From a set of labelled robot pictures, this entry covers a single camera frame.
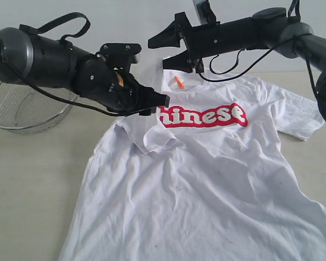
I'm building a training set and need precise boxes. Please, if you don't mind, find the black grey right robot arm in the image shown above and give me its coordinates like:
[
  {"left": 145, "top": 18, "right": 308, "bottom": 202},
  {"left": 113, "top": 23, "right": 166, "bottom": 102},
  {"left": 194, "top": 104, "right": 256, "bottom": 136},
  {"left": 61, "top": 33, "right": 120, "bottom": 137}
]
[{"left": 148, "top": 8, "right": 326, "bottom": 122}]

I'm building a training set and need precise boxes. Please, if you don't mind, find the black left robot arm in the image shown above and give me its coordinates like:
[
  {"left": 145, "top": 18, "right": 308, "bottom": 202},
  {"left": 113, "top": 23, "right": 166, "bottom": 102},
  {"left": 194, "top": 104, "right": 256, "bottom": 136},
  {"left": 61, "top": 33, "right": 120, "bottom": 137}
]
[{"left": 0, "top": 27, "right": 170, "bottom": 117}]

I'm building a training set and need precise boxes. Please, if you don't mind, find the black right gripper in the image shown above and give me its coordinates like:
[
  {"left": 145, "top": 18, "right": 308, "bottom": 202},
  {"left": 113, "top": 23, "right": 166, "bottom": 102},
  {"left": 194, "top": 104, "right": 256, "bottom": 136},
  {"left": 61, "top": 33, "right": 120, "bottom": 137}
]
[{"left": 148, "top": 12, "right": 221, "bottom": 73}]

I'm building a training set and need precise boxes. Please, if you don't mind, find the metal mesh strainer bowl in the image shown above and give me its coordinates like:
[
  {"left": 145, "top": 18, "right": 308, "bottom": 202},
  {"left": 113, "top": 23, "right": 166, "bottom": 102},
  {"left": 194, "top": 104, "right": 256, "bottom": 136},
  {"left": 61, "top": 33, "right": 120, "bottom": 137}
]
[{"left": 0, "top": 82, "right": 73, "bottom": 135}]

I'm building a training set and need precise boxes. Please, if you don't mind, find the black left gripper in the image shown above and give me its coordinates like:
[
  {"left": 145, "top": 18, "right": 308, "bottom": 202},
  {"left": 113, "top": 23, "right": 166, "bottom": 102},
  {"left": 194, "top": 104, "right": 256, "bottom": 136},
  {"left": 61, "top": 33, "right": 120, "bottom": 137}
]
[{"left": 105, "top": 67, "right": 170, "bottom": 116}]

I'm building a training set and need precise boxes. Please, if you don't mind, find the white t-shirt red logo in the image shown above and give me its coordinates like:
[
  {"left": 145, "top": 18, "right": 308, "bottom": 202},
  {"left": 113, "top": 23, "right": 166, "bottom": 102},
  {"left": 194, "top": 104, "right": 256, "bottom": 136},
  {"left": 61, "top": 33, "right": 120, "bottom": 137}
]
[{"left": 59, "top": 60, "right": 326, "bottom": 260}]

